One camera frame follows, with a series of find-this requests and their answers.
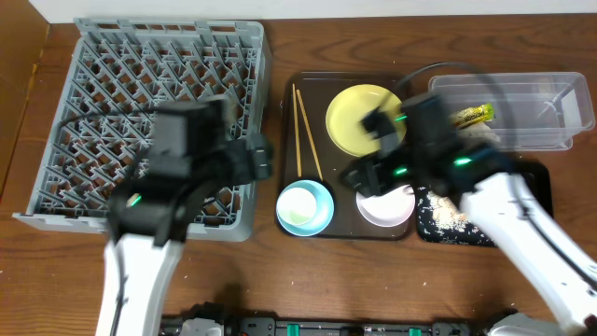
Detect green snack wrapper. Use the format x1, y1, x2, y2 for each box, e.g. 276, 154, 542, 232
451, 104, 494, 129

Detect spilled rice food waste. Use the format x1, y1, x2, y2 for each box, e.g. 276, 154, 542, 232
417, 188, 469, 236

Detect yellow round plate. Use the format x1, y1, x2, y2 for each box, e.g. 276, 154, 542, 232
326, 84, 406, 157

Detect wooden chopstick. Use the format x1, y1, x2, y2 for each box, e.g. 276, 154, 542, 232
296, 89, 324, 181
292, 83, 302, 177

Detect dark brown serving tray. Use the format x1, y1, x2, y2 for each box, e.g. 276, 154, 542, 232
277, 72, 413, 241

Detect black equipment rail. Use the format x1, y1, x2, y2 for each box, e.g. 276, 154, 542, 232
158, 301, 476, 336

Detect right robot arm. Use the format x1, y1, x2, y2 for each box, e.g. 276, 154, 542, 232
341, 93, 596, 335

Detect grey plastic dish rack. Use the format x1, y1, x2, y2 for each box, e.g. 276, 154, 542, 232
20, 19, 271, 233

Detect black waste tray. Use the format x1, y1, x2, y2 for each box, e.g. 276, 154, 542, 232
414, 161, 554, 247

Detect light blue bowl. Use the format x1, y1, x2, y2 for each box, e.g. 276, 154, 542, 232
275, 179, 335, 237

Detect clear plastic bin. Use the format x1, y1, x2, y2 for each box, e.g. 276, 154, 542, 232
428, 72, 595, 151

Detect left wooden chopstick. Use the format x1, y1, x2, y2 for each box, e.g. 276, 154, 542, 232
292, 83, 302, 177

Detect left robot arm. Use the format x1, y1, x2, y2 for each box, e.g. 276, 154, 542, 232
96, 94, 273, 335

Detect right wooden chopstick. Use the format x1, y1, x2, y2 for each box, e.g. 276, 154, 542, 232
296, 89, 324, 181

